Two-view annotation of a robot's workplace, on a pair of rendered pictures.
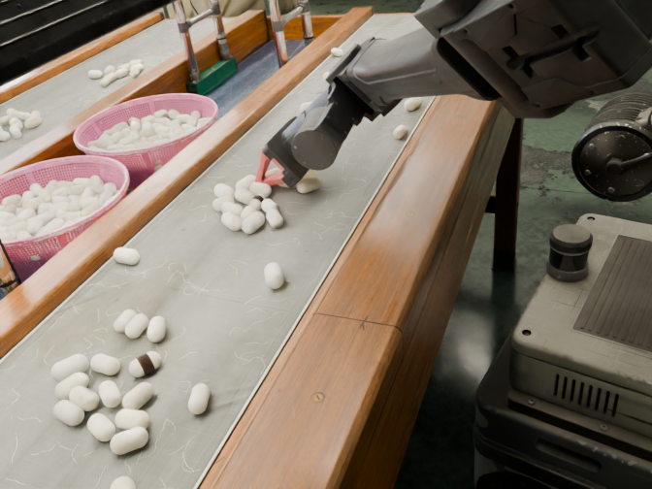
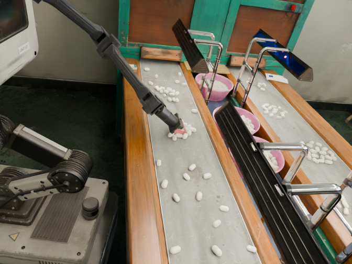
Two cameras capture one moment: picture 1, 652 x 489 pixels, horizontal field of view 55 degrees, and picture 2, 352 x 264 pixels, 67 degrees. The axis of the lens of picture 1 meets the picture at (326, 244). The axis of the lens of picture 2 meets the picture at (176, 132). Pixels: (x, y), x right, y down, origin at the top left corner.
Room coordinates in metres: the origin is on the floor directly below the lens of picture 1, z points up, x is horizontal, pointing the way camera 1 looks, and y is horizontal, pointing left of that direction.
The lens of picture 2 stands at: (1.60, -0.67, 1.54)
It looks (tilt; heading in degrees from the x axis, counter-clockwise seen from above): 37 degrees down; 138
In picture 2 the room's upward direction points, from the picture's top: 11 degrees clockwise
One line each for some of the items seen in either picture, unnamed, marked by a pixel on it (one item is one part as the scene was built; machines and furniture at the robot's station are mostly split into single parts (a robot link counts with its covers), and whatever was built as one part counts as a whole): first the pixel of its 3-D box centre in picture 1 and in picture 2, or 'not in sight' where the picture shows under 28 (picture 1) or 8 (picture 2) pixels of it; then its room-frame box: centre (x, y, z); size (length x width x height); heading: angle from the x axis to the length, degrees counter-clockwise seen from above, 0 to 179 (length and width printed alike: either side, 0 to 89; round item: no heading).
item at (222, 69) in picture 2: not in sight; (206, 67); (0.28, 0.71, 0.77); 0.33 x 0.15 x 0.01; 64
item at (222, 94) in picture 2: not in sight; (212, 87); (0.47, 0.61, 0.72); 0.27 x 0.27 x 0.10
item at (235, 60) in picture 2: not in sight; (247, 61); (0.38, 1.03, 0.83); 0.30 x 0.06 x 0.07; 64
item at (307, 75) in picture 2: not in sight; (279, 51); (0.75, 0.79, 1.08); 0.62 x 0.08 x 0.07; 154
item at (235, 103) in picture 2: not in sight; (257, 78); (0.72, 0.71, 0.90); 0.20 x 0.19 x 0.45; 154
